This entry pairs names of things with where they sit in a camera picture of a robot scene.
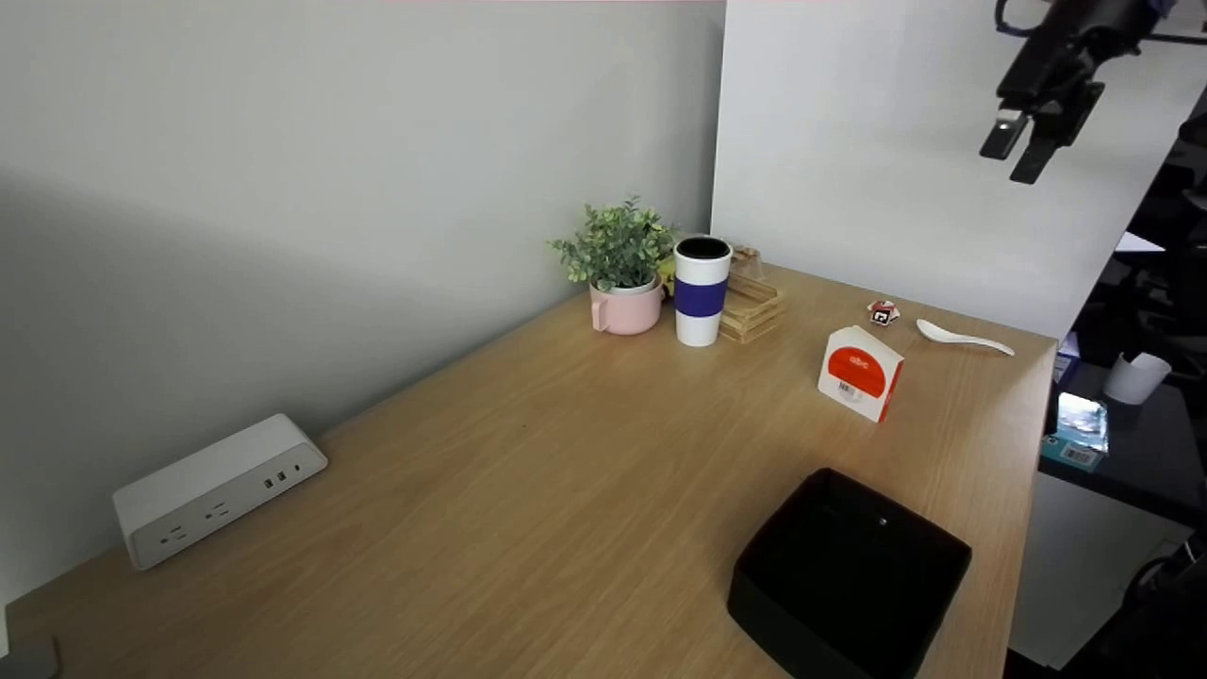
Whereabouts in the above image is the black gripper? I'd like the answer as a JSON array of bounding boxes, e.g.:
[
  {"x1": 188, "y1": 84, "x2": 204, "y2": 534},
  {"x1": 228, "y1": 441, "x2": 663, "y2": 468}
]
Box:
[{"x1": 976, "y1": 0, "x2": 1185, "y2": 189}]

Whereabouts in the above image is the white red box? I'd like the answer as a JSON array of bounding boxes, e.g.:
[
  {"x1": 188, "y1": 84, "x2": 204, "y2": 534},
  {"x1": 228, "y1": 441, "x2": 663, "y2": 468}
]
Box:
[{"x1": 813, "y1": 320, "x2": 908, "y2": 426}]

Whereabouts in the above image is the teal product box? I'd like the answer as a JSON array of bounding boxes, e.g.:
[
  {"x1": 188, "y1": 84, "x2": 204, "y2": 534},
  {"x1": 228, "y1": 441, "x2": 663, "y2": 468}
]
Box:
[{"x1": 1038, "y1": 389, "x2": 1115, "y2": 476}]

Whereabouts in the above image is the black square box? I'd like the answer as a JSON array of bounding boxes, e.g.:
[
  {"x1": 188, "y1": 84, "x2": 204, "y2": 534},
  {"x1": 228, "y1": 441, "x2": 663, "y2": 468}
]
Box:
[{"x1": 725, "y1": 463, "x2": 976, "y2": 679}]

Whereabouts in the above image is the white power strip box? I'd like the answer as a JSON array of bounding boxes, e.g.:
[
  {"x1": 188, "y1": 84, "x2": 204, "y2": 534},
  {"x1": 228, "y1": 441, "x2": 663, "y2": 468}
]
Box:
[{"x1": 109, "y1": 412, "x2": 330, "y2": 573}]

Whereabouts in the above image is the white ceramic spoon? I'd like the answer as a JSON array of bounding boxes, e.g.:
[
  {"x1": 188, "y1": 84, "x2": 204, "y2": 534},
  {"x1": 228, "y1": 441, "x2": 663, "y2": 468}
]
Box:
[{"x1": 912, "y1": 314, "x2": 1018, "y2": 360}]

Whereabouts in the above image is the white paper roll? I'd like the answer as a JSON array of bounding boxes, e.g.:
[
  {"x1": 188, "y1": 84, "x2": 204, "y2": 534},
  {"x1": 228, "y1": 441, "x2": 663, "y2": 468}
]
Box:
[{"x1": 1102, "y1": 346, "x2": 1176, "y2": 412}]

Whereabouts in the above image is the wooden coaster stack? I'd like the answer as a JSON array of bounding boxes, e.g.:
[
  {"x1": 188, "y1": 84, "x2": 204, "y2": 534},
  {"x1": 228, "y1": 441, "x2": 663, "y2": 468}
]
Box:
[{"x1": 716, "y1": 241, "x2": 787, "y2": 346}]

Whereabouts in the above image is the black side desk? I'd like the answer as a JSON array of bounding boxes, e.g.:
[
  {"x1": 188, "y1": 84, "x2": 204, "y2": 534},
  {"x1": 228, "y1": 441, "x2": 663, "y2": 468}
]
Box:
[{"x1": 1038, "y1": 353, "x2": 1207, "y2": 530}]

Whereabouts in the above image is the white cup with blue band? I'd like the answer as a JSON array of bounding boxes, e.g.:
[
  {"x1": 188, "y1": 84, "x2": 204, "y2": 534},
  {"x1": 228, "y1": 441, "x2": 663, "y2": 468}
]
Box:
[{"x1": 671, "y1": 235, "x2": 734, "y2": 351}]

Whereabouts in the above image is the green plant in pink pot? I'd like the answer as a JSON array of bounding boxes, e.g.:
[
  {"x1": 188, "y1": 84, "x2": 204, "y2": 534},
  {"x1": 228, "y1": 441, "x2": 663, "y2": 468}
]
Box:
[{"x1": 546, "y1": 197, "x2": 680, "y2": 340}]

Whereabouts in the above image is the white cabinet side panel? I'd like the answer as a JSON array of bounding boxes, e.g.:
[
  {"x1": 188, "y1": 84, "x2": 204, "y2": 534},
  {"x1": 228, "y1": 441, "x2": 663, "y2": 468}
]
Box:
[{"x1": 1008, "y1": 468, "x2": 1193, "y2": 671}]

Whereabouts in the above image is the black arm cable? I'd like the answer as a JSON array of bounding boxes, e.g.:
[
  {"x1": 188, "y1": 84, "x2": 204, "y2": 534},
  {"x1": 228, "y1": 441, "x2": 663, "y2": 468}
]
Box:
[{"x1": 990, "y1": 0, "x2": 1207, "y2": 51}]

